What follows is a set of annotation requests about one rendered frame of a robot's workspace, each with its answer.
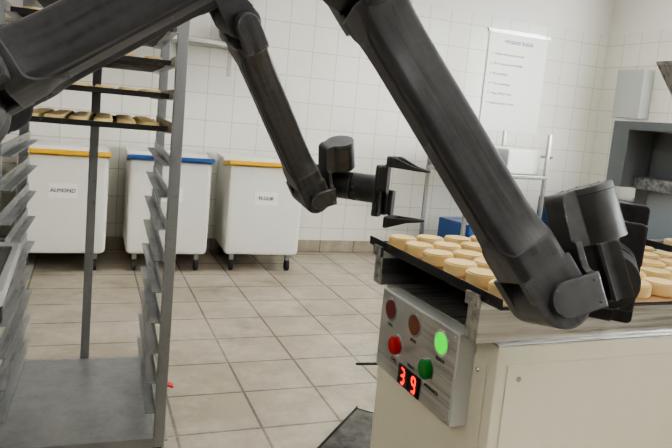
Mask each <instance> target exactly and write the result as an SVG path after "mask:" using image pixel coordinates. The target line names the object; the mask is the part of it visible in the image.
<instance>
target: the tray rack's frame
mask: <svg viewBox="0 0 672 448"><path fill-rule="evenodd" d="M168 74H169V70H168V71H166V72H164V73H161V74H159V89H158V90H160V91H162V90H168ZM100 104H101V93H95V92H92V102H91V112H92V113H93V114H97V113H100ZM166 108H167V100H160V99H158V107H157V116H159V117H161V118H163V119H165V120H166ZM98 147H99V127H94V126H90V147H89V169H88V192H87V214H86V237H85V259H84V282H83V304H82V326H81V349H80V358H59V359H32V360H24V363H23V367H22V370H21V373H20V376H19V379H18V382H17V385H16V388H15V391H14V394H13V398H12V401H11V404H10V407H9V410H8V413H7V416H6V419H5V422H4V423H0V448H153V440H154V438H153V427H154V413H152V414H145V408H144V399H143V390H142V380H141V371H140V362H139V356H114V357H89V342H90V320H91V298H92V277H93V255H94V233H95V212H96V190H97V169H98Z"/></svg>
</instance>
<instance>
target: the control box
mask: <svg viewBox="0 0 672 448"><path fill-rule="evenodd" d="M389 300H392V301H393V303H394V305H395V315H394V317H393V318H392V319H390V318H389V317H388V316H387V313H386V304H387V302H388V301H389ZM412 315H415V316H416V317H417V319H418V321H419V331H418V333H417V335H412V334H411V332H410V330H409V319H410V317H411V316H412ZM438 332H442V333H443V334H444V335H445V338H446V341H447V349H446V352H445V353H444V354H439V353H438V352H437V350H436V347H435V337H436V335H437V333H438ZM464 335H465V326H464V325H462V324H460V323H459V322H457V321H455V320H454V319H452V318H450V317H449V316H447V315H445V314H443V313H442V312H440V311H438V310H437V309H435V308H433V307H432V306H430V305H428V304H427V303H425V302H423V301H421V300H420V299H418V298H416V297H415V296H413V295H411V294H410V293H408V292H406V291H405V290H403V289H401V288H399V287H388V288H384V292H383V302H382V312H381V321H380V331H379V341H378V350H377V360H376V363H377V364H378V365H379V366H380V367H381V368H382V369H383V370H385V371H386V372H387V373H388V374H389V375H390V376H391V377H393V378H394V379H395V380H396V381H397V382H398V383H399V384H400V380H399V379H400V375H401V374H400V370H401V368H402V367H403V368H404V369H405V377H404V379H405V381H404V384H403V385H402V384H400V385H401V386H402V387H403V388H404V389H406V390H407V391H408V392H409V393H410V394H411V395H412V396H414V397H415V398H416V399H417V400H419V401H420V402H421V403H422V404H423V405H424V406H426V407H427V408H428V409H429V410H430V411H431V412H432V413H434V414H435V415H436V416H437V417H438V418H439V419H440V420H441V421H443V422H444V423H445V424H446V425H447V426H448V427H457V426H465V425H466V421H467V413H468V405H469V397H470V389H471V381H472V373H473V364H474V356H475V353H476V350H477V344H475V343H474V342H472V341H470V340H469V339H467V338H465V337H464ZM391 336H397V337H398V339H399V341H400V352H399V353H398V354H397V355H392V354H391V353H390V351H389V349H388V340H389V338H390V337H391ZM421 359H428V360H429V362H430V363H431V367H432V375H431V377H430V379H425V380H424V379H422V378H421V377H420V375H419V373H418V363H419V361H420V360H421ZM412 375H413V376H414V377H415V378H416V386H415V393H414V395H413V394H412V393H411V392H410V391H411V390H410V384H411V377H412Z"/></svg>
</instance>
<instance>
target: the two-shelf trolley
mask: <svg viewBox="0 0 672 448"><path fill-rule="evenodd" d="M506 137H507V131H503V135H502V143H501V146H504V147H505V145H506ZM552 137H553V135H548V139H547V147H546V154H545V155H541V156H540V158H545V162H544V169H543V176H539V175H517V174H512V176H513V178H514V179H525V180H542V184H541V192H540V199H539V207H538V214H537V215H538V216H539V218H540V219H542V212H543V204H544V197H545V189H546V182H547V174H548V167H549V159H553V156H550V152H551V144H552ZM430 169H431V170H436V169H435V168H434V166H433V165H431V161H430V159H429V158H428V157H427V165H426V170H429V171H430ZM429 178H430V173H426V175H425V184H424V193H423V202H422V211H421V219H422V220H425V214H426V205H427V196H428V187H429ZM424 223H425V221H424V222H420V229H419V235H421V234H423V232H424ZM465 229H466V219H465V218H464V216H463V214H462V223H461V231H460V236H464V237H465Z"/></svg>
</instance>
